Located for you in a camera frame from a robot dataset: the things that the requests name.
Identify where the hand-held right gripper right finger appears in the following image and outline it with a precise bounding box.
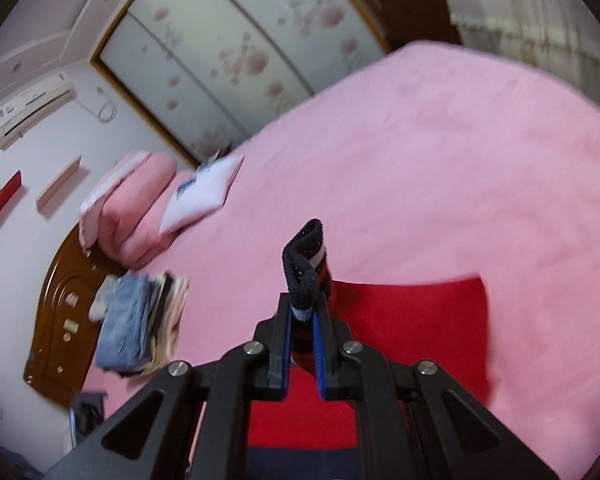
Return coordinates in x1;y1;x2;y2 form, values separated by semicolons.
312;296;561;480

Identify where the bed with pink sheet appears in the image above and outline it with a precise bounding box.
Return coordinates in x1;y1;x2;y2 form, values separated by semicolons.
80;40;600;480

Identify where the white wall air conditioner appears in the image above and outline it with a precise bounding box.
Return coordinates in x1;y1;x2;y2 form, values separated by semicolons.
0;71;77;150

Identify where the white wall cable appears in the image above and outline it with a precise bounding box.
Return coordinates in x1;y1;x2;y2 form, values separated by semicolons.
77;86;117;123

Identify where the white pillow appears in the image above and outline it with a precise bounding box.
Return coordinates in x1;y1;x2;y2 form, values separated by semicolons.
159;154;246;235

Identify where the cream curtain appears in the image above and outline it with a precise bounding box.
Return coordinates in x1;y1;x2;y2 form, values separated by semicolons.
445;0;600;121

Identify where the dark bedside object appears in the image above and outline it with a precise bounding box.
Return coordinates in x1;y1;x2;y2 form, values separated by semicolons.
70;392;106;453

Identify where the floral sliding door wardrobe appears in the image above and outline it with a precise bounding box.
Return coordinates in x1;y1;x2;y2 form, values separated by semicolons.
91;0;396;166

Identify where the folded pink quilt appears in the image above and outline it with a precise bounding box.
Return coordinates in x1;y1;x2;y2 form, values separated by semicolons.
78;151;196;271

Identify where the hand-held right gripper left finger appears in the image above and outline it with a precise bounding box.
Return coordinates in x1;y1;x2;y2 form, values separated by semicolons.
44;292;297;480

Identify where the stack of folded clothes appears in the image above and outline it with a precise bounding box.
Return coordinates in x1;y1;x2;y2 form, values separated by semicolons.
87;270;191;376

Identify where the red and navy striped sweater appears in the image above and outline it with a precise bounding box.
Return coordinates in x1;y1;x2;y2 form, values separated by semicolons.
245;219;492;480

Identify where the pale wooden wall shelf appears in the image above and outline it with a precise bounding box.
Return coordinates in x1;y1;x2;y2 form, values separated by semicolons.
35;155;83;211

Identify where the brown wooden headboard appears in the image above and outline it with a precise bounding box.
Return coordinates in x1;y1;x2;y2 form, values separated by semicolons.
22;222;126;408

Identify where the brown wooden door frame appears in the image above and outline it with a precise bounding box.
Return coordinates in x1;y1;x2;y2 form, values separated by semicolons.
325;0;463;53

